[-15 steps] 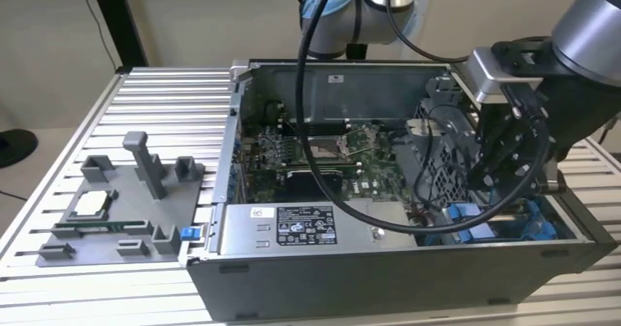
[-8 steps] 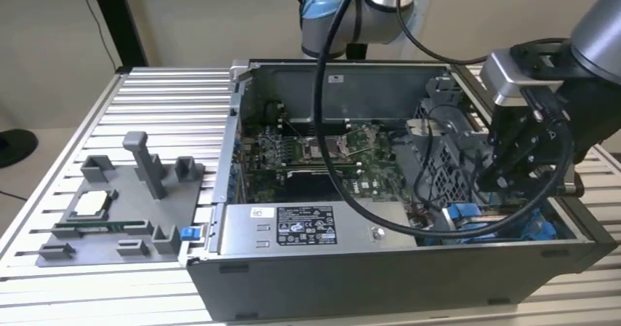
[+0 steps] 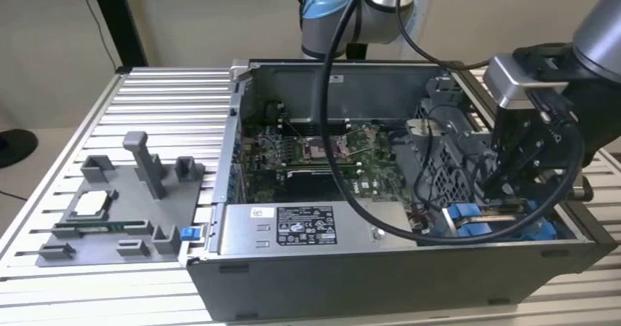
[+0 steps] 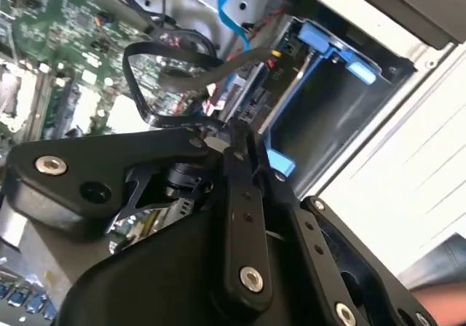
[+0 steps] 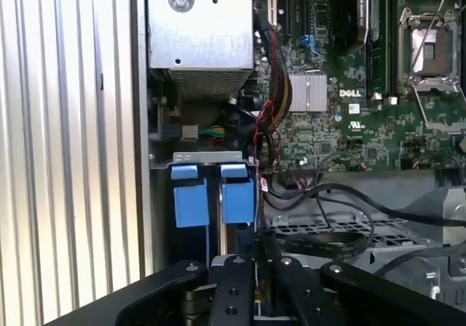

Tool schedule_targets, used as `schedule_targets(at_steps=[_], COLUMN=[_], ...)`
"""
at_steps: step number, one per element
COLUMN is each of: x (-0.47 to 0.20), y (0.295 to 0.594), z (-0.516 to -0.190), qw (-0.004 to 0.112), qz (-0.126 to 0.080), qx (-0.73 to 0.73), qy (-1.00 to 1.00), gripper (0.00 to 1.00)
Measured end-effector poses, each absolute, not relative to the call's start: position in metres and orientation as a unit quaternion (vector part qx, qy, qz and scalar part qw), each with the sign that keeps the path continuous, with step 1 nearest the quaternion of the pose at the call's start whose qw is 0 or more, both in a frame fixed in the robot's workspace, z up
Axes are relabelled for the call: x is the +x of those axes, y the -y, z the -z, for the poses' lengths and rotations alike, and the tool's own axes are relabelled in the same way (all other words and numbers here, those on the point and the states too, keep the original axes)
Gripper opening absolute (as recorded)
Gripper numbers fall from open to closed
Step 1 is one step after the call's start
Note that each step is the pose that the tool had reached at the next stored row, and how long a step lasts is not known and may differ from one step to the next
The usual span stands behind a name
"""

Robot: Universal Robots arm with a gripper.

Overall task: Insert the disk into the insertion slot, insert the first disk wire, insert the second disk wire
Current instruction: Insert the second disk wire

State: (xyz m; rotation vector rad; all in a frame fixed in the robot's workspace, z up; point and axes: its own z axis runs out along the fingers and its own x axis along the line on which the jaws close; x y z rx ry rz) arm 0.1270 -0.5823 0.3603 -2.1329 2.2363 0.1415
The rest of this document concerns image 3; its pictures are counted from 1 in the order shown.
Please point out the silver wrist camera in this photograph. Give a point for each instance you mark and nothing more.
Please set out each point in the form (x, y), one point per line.
(510, 82)

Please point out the black graphics card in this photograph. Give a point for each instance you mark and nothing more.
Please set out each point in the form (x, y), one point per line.
(315, 186)

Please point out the grey PC case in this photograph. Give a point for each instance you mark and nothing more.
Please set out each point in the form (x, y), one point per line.
(389, 286)

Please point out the black RAM slot bank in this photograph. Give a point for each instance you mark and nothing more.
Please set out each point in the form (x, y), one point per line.
(321, 163)
(315, 122)

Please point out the CPU socket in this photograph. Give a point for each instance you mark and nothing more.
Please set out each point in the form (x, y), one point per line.
(318, 149)

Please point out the silver power supply unit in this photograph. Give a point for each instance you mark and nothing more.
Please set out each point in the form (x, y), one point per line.
(243, 231)

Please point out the black metal post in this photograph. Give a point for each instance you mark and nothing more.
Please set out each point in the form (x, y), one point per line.
(118, 20)

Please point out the hard disk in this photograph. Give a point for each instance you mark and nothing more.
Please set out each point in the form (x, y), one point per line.
(468, 210)

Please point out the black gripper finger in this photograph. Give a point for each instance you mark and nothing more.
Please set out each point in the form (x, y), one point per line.
(530, 177)
(502, 169)

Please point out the green motherboard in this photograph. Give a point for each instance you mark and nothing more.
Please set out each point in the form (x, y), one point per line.
(383, 173)

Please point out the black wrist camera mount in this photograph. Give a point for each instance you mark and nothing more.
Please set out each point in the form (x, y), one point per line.
(539, 58)

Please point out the thin metal locking lever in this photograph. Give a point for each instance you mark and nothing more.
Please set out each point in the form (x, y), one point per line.
(298, 129)
(370, 145)

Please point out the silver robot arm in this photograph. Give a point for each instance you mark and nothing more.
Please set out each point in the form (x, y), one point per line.
(330, 35)

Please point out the green RAM stick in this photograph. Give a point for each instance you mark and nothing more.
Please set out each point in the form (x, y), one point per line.
(98, 226)

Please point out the silver CPU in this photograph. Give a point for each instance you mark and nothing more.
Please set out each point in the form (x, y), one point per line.
(90, 202)

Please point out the blue plastic latch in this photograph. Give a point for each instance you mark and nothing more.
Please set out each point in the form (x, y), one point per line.
(190, 233)

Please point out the black round stand base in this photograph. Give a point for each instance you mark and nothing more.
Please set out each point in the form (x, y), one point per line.
(15, 147)

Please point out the empty blue disk carrier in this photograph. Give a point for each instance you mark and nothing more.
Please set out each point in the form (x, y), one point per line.
(472, 230)

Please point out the grey parts rack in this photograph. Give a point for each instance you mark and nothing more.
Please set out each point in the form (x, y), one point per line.
(126, 209)

